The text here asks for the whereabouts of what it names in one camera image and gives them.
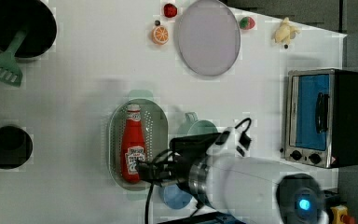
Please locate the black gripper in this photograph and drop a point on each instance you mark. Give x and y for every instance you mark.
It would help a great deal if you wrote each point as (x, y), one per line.
(169, 167)

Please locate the red ketchup bottle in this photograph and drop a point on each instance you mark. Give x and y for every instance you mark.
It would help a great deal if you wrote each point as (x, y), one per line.
(133, 144)

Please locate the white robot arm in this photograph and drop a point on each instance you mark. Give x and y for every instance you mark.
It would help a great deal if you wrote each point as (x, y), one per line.
(252, 190)

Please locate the green oval strainer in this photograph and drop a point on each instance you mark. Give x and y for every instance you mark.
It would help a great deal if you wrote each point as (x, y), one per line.
(155, 131)

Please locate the blue cup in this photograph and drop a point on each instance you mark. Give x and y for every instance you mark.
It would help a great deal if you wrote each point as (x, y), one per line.
(174, 197)

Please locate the green mug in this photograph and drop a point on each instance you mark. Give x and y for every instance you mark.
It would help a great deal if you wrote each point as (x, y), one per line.
(194, 126)

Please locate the orange slice toy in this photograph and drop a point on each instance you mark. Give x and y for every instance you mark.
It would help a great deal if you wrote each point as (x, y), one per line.
(160, 35)

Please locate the small black cup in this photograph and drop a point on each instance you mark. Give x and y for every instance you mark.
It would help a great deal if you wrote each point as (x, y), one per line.
(16, 147)

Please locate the lavender round plate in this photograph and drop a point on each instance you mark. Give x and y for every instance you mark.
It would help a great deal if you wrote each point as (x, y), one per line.
(209, 38)

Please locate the dark red strawberry toy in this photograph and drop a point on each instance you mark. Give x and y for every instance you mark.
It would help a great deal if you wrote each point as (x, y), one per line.
(170, 10)

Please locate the red green strawberry toy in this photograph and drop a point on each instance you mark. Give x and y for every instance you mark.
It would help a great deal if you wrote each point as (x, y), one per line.
(247, 23)

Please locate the green spatula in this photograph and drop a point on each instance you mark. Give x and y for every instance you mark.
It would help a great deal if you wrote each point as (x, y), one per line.
(10, 72)

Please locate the black toaster oven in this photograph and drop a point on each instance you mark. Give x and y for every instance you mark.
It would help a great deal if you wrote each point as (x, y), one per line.
(322, 118)

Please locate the yellow emergency stop box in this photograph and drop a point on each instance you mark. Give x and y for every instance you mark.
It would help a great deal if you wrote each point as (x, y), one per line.
(341, 215)

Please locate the peeled banana toy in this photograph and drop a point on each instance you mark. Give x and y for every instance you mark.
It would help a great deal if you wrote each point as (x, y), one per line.
(286, 32)

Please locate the large black pot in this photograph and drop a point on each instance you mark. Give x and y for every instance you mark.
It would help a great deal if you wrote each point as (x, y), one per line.
(32, 16)

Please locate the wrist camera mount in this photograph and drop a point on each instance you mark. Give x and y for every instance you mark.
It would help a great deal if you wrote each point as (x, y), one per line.
(231, 141)

